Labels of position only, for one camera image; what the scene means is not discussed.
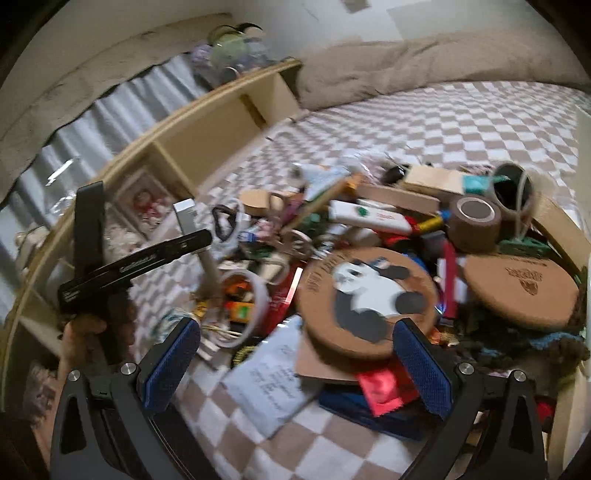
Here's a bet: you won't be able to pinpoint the panda cork coaster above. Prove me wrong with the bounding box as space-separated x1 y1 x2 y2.
294 247 439 361

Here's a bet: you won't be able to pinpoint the person's left hand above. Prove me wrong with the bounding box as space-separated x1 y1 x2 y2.
55 318 112 384

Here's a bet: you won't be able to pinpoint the dark blue box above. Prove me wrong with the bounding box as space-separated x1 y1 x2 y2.
318 383 430 439

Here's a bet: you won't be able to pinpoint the clear bin of toys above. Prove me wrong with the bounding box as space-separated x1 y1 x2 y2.
191 23 278 90

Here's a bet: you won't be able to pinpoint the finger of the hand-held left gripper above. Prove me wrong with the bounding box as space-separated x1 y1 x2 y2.
171 229 214 258

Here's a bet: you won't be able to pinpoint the light wooden block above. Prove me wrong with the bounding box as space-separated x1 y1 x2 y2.
399 165 465 197

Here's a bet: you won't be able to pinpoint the white plush flowers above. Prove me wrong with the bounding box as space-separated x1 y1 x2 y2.
104 222 144 259

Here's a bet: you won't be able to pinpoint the wooden spoked wheel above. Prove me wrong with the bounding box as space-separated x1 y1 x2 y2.
272 228 315 266

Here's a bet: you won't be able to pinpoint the tape roll with black clip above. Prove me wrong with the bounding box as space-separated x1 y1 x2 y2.
211 203 252 243

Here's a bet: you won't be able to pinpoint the beige patterned valance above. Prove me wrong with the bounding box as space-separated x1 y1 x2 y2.
0 11 236 153

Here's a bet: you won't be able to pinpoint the grey white long box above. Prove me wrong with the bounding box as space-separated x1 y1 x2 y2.
174 199 220 298

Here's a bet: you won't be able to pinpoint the red foil packet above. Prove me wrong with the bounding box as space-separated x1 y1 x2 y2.
358 367 419 416

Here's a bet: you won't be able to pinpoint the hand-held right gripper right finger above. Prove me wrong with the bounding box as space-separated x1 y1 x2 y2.
392 318 550 480

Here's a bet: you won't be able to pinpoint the long wooden block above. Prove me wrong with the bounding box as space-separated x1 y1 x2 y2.
531 194 591 273

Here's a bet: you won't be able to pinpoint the wooden headboard shelf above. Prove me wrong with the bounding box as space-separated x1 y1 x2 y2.
0 60 305 384

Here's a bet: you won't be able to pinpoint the red flat strip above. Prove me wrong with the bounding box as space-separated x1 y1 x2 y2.
441 240 458 319

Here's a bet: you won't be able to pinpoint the clear tape roll dark core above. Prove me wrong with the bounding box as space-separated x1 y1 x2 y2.
488 162 536 210

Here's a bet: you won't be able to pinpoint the person's left forearm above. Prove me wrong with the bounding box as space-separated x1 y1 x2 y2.
34 374 63 467

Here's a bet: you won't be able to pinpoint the beige duvet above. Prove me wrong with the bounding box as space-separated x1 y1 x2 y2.
295 34 591 112

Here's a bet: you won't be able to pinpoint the white zip tie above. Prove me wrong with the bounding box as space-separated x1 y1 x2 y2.
515 171 532 241

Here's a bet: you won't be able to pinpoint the framed teddy bear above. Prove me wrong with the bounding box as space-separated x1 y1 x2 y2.
113 168 178 236

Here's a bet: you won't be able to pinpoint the pale handwritten paper packet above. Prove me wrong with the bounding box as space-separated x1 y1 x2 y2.
222 318 324 439

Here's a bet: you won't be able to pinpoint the round wooden piece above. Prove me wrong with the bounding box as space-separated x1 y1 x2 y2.
240 189 284 217

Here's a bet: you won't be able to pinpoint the grey curtain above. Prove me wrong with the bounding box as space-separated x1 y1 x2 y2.
0 55 208 259

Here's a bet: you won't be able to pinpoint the brown cardboard piece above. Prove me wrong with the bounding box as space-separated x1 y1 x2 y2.
295 337 365 384

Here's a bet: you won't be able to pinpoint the blue brown crocheted pouch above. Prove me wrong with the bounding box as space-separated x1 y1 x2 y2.
462 318 591 370

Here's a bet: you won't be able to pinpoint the white rectangular device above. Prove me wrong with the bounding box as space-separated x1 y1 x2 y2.
330 200 411 234

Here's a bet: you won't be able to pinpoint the cork coaster with brown logo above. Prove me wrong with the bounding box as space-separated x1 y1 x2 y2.
463 251 580 330

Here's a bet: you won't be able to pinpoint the wooden bar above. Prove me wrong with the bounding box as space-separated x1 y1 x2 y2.
355 184 441 215

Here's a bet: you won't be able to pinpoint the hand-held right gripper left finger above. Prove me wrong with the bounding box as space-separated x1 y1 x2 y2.
50 318 203 480

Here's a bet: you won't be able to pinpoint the white blue flat packet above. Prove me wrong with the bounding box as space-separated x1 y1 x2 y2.
295 164 352 195

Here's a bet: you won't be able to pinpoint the brown tape roll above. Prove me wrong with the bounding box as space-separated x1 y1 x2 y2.
449 195 502 252

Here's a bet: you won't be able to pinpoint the white tape roll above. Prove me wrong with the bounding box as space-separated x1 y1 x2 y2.
217 270 269 348

